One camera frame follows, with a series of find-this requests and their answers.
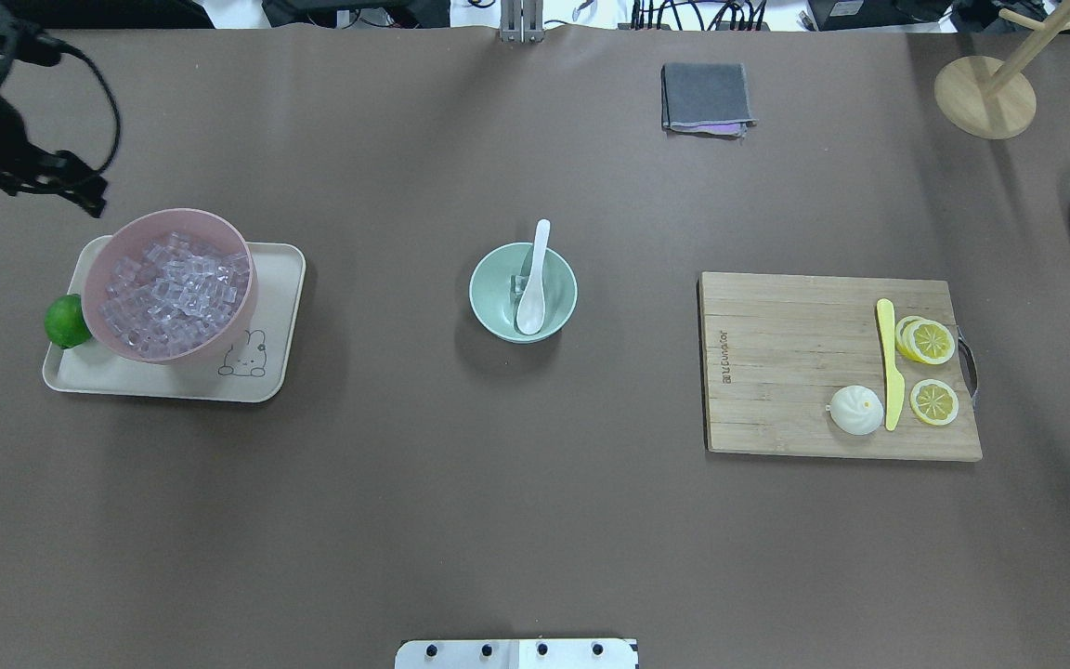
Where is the wooden mug tree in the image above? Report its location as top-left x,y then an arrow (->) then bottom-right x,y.
933,1 -> 1070,139

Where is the white steamed bun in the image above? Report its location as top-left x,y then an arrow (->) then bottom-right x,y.
827,385 -> 886,436

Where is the single clear ice cube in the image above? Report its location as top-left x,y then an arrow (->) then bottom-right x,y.
510,275 -> 529,301

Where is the pink bowl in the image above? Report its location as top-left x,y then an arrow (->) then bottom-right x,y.
81,208 -> 256,364

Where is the cream rabbit tray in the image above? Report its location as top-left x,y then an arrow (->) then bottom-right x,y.
42,243 -> 307,402

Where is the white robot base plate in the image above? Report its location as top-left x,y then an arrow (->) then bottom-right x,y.
394,636 -> 640,668

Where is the green lime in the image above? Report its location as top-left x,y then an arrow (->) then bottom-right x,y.
44,294 -> 93,348

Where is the bamboo cutting board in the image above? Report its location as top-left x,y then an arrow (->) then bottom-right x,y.
698,271 -> 984,462

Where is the lower lemon slice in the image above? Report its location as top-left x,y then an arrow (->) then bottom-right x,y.
910,378 -> 959,426

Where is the mint green bowl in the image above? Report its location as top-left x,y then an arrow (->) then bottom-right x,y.
468,242 -> 579,344

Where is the yellow plastic knife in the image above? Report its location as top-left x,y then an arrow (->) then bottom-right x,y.
875,299 -> 906,432

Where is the pile of clear ice cubes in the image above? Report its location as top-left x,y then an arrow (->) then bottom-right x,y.
97,231 -> 254,360

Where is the grey folded cloth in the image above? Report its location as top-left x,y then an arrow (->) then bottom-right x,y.
659,62 -> 759,138

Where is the white ceramic spoon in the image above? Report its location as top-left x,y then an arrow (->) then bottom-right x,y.
516,217 -> 551,335

